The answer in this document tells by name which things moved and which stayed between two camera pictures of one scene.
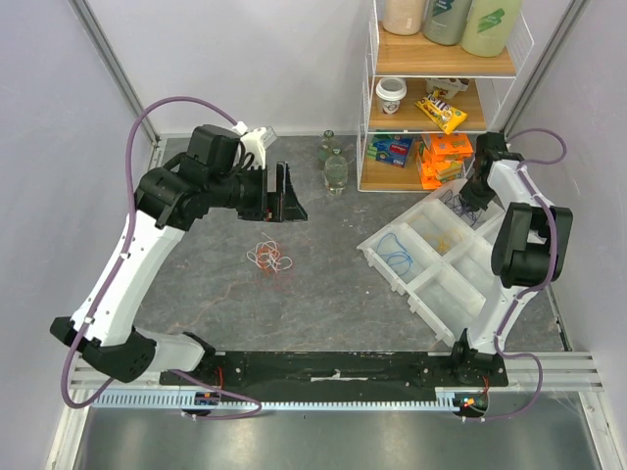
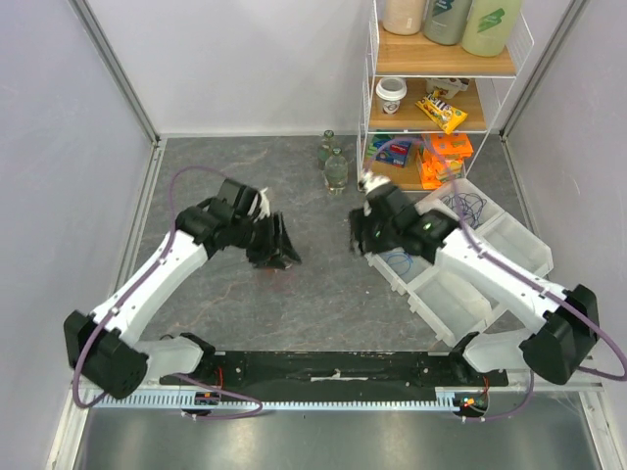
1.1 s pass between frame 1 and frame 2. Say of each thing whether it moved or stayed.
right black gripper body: moved
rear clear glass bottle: stayed
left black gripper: moved
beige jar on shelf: stayed
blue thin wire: stayed
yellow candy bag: stayed
